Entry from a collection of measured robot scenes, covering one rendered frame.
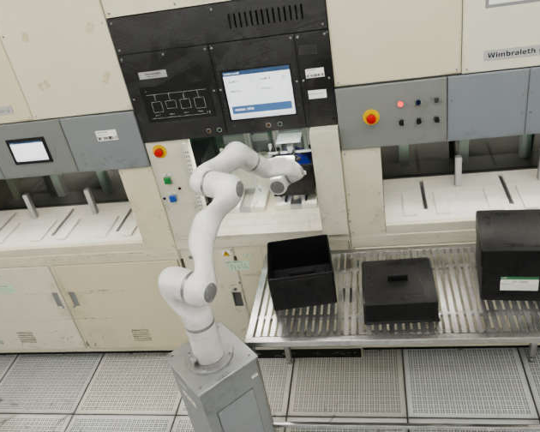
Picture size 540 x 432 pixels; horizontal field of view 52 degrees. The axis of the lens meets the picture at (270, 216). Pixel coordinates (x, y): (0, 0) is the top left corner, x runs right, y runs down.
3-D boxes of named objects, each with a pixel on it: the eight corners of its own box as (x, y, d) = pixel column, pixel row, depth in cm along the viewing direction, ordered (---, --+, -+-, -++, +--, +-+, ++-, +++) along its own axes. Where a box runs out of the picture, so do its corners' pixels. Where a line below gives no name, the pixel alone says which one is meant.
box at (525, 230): (479, 301, 225) (482, 250, 212) (473, 257, 248) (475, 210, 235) (557, 303, 218) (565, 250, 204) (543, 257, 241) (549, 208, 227)
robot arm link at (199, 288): (183, 300, 212) (217, 311, 203) (163, 297, 202) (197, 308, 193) (219, 175, 218) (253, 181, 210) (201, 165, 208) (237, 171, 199)
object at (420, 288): (364, 325, 224) (362, 301, 217) (362, 279, 249) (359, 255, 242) (440, 321, 219) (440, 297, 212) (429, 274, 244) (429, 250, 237)
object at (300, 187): (273, 203, 289) (261, 150, 271) (278, 181, 305) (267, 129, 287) (320, 200, 284) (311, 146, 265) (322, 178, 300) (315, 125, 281)
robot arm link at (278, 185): (286, 160, 249) (268, 169, 252) (282, 175, 238) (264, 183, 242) (295, 176, 252) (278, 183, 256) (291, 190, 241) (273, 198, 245)
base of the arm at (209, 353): (201, 382, 213) (190, 348, 203) (178, 356, 227) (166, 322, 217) (242, 355, 221) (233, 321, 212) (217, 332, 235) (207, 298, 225)
